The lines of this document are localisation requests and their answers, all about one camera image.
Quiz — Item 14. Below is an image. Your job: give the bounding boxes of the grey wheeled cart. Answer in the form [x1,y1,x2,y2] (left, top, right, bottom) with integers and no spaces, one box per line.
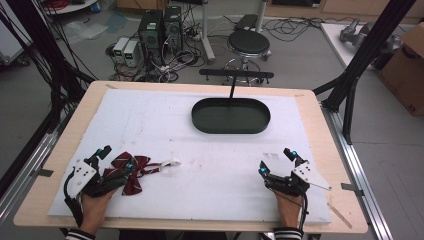
[0,6,33,67]

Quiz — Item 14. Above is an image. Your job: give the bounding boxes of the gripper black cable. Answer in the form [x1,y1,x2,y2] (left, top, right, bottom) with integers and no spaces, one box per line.
[298,192,310,232]
[63,167,84,229]

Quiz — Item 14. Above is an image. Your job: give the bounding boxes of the black metal stand with cables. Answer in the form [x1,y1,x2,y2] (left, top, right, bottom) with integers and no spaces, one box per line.
[0,0,98,134]

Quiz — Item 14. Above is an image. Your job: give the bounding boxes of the black round stool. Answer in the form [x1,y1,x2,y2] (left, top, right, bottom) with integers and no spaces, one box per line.
[223,29,273,85]

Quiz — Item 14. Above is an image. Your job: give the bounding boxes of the person's striped sleeve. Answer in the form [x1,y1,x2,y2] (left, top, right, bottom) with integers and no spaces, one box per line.
[273,226,304,240]
[64,227,98,240]

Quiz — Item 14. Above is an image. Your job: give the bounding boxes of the person's right hand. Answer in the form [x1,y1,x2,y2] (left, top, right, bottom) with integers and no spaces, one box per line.
[273,191,304,230]

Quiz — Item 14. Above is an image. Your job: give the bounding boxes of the black flat device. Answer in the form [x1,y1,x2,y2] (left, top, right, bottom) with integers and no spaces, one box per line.
[234,13,259,32]

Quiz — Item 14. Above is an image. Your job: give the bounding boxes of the black computer tower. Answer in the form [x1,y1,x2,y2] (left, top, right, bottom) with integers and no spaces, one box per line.
[163,5,184,54]
[137,9,165,64]

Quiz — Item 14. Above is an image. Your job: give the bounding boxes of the white round table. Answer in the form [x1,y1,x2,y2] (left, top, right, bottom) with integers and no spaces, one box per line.
[41,0,99,16]

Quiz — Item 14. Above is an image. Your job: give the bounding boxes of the white foam mat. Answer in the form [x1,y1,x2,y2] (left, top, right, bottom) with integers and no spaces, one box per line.
[47,88,333,225]

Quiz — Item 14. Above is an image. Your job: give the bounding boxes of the black floor cables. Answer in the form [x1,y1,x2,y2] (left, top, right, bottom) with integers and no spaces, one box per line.
[261,16,359,43]

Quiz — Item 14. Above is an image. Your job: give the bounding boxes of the wooden stick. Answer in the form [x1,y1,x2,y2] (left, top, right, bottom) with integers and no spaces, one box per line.
[327,202,353,230]

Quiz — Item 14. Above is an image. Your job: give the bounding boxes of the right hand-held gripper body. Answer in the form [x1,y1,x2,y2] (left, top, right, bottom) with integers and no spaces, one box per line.
[265,159,333,198]

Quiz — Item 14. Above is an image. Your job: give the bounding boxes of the white table leg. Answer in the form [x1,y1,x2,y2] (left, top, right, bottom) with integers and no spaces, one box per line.
[254,0,270,34]
[199,0,216,65]

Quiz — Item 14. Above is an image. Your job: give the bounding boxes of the person's left hand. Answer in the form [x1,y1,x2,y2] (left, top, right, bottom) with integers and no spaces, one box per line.
[79,189,116,235]

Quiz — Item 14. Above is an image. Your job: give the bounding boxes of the black oval tray stand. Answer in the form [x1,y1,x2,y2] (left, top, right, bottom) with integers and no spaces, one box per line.
[190,68,275,135]

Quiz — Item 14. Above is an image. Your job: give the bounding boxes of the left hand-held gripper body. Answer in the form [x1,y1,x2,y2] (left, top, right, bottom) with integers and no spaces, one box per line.
[67,155,130,200]

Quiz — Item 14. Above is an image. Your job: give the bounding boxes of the cardboard box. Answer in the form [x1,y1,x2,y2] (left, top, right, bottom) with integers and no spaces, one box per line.
[377,22,424,117]

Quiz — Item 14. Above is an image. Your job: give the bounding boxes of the tangle of cables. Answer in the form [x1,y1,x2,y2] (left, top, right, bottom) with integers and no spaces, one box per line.
[105,6,208,84]

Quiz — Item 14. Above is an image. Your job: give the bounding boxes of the maroon striped bow tie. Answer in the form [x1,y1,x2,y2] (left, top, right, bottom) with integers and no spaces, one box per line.
[102,151,182,197]

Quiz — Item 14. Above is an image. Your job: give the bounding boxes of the white floor board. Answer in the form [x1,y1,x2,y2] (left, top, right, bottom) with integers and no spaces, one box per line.
[320,21,406,71]

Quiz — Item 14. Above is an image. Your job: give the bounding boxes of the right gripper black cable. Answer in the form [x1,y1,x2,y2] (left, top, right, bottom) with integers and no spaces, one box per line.
[298,192,310,232]

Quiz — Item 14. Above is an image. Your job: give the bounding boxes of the person's left striped sleeve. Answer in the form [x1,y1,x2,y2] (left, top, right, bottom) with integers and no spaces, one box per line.
[64,227,98,240]

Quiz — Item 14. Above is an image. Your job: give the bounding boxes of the aluminium frame rail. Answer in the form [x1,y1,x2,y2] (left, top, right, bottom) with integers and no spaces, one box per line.
[320,101,395,240]
[0,106,73,224]

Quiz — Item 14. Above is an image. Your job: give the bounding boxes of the clear plastic sheet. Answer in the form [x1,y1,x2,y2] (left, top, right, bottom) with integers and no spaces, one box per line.
[61,19,109,43]

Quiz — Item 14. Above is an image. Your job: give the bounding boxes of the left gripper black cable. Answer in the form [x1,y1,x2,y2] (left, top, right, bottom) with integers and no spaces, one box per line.
[63,167,84,229]

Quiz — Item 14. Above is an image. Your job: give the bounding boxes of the white power supply unit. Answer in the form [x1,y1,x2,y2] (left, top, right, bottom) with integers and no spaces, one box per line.
[123,39,140,69]
[112,36,130,65]

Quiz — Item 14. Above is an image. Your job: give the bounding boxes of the person's right striped sleeve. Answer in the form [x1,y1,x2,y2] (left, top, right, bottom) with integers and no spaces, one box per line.
[273,226,304,240]

